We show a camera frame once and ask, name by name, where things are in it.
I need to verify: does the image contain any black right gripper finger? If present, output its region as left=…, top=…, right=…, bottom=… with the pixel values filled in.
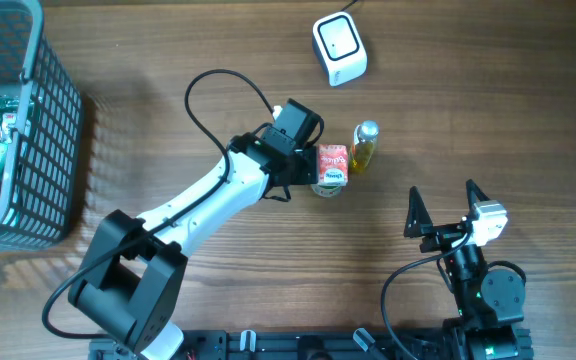
left=404, top=186, right=434, bottom=238
left=466, top=179, right=490, bottom=206

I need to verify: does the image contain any green white round can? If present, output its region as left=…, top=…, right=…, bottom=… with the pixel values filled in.
left=311, top=184, right=343, bottom=198

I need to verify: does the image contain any red juice carton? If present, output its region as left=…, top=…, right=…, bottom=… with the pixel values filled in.
left=317, top=144, right=348, bottom=186

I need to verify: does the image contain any yellow dish soap bottle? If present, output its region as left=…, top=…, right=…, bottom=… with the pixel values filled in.
left=349, top=120, right=379, bottom=173

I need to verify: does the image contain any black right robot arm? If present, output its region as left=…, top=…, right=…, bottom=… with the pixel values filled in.
left=404, top=180, right=534, bottom=360

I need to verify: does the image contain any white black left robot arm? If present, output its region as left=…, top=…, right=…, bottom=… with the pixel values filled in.
left=68, top=123, right=316, bottom=359

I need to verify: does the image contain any white barcode scanner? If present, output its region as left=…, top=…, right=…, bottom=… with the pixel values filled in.
left=312, top=11, right=368, bottom=87

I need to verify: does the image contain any grey plastic shopping basket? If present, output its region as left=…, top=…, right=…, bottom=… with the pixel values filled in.
left=0, top=0, right=84, bottom=252

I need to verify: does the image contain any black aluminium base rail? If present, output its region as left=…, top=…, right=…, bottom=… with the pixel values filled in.
left=87, top=327, right=534, bottom=360

